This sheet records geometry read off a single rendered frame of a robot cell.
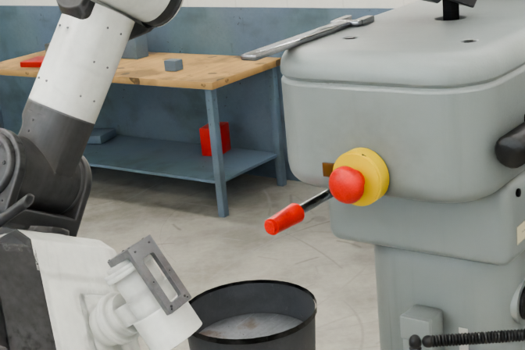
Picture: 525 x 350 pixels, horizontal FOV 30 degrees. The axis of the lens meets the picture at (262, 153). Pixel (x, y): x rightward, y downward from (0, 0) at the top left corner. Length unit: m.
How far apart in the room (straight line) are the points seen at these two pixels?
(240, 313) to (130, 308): 2.56
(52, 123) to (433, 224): 0.48
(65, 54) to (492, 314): 0.61
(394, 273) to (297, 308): 2.39
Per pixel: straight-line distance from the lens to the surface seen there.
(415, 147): 1.01
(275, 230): 1.09
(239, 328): 3.59
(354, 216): 1.19
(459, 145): 1.00
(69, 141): 1.25
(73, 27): 1.25
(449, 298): 1.22
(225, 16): 6.81
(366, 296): 4.96
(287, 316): 3.64
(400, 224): 1.17
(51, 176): 1.25
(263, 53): 1.04
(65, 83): 1.24
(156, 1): 1.25
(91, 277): 1.21
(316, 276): 5.22
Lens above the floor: 2.08
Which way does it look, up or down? 16 degrees down
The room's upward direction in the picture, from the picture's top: 5 degrees counter-clockwise
